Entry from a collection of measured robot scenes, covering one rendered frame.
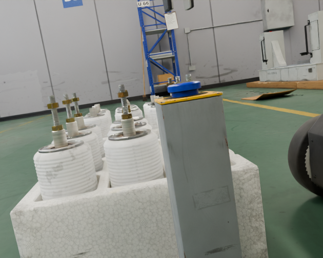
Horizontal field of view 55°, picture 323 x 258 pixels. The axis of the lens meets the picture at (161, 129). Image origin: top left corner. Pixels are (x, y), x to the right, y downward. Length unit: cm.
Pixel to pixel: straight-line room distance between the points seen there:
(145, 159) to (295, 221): 38
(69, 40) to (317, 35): 488
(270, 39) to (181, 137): 481
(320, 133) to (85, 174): 48
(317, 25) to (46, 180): 355
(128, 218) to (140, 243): 5
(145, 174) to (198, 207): 17
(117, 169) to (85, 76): 645
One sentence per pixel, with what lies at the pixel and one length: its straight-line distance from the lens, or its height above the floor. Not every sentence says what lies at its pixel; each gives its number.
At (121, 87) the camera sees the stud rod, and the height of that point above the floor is 33.
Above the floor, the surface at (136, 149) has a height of 23.
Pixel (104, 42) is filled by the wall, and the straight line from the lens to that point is 695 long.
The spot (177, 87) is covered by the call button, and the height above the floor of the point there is 33.
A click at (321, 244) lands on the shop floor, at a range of 67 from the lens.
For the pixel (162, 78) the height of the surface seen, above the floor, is 38.
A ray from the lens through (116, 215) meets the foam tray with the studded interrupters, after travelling 51.
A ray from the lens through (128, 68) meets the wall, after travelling 687.
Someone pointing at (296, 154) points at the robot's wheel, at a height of 12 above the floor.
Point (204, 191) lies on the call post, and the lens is 37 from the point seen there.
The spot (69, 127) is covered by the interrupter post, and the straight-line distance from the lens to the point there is 67.
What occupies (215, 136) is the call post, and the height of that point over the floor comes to 27.
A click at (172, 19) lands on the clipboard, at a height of 144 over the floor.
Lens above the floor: 34
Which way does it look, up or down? 9 degrees down
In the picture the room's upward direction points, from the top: 9 degrees counter-clockwise
